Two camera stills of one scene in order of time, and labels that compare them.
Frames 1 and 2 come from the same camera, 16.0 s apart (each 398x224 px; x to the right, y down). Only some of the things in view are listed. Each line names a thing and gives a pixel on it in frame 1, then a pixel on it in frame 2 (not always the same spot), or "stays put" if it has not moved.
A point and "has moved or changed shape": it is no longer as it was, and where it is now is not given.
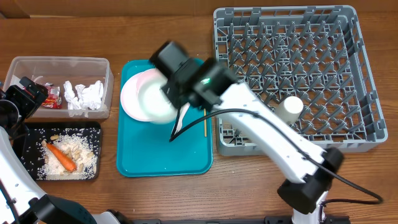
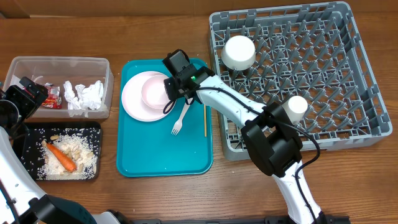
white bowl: x=152 y=105 to x=239 y=53
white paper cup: x=290 y=109 has moved or changed shape
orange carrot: x=66 y=161 stays put
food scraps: x=81 y=149 stays put
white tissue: x=72 y=101 stays put
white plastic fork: x=181 y=114 stays put
